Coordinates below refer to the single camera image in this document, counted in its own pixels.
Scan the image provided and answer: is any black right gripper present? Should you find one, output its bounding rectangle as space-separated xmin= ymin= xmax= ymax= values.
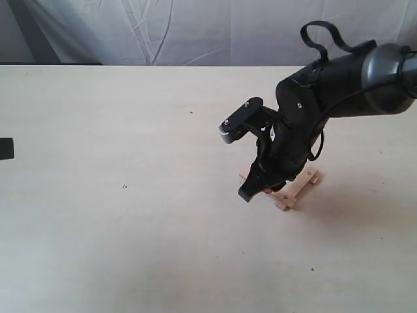
xmin=238 ymin=124 xmax=323 ymax=203

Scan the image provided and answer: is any plain wooden stick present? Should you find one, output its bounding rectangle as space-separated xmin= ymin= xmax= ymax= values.
xmin=238 ymin=169 xmax=250 ymax=182
xmin=308 ymin=171 xmax=321 ymax=185

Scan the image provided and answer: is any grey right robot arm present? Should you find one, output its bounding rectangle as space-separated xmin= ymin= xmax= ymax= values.
xmin=238 ymin=44 xmax=416 ymax=201

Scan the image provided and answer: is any white backdrop cloth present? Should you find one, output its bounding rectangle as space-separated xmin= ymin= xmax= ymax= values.
xmin=1 ymin=1 xmax=416 ymax=66

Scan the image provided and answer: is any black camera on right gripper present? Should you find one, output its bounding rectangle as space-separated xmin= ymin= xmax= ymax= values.
xmin=218 ymin=97 xmax=277 ymax=144

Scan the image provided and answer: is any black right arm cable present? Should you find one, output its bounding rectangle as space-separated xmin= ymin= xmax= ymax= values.
xmin=299 ymin=20 xmax=377 ymax=63

